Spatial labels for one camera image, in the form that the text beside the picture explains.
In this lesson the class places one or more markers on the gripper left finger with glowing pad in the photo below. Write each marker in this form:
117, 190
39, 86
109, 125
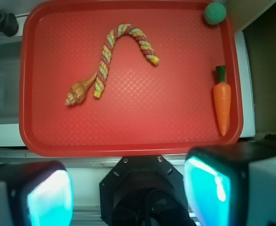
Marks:
36, 194

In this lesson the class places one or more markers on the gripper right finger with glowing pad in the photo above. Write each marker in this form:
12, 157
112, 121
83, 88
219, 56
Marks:
232, 185

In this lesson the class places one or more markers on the green foam ball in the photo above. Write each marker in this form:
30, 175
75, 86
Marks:
214, 13

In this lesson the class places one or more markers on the orange toy carrot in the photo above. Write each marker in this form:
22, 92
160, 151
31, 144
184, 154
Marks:
222, 99

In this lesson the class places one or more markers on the brown conch shell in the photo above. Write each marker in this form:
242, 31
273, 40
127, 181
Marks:
78, 91

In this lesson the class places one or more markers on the red plastic tray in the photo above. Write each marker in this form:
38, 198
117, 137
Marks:
144, 109

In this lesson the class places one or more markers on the black clamp knob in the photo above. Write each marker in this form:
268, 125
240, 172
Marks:
8, 24

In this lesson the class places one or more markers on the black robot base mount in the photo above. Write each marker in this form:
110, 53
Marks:
144, 191

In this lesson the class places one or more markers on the twisted colourful rope toy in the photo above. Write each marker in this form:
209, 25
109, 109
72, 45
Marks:
113, 35

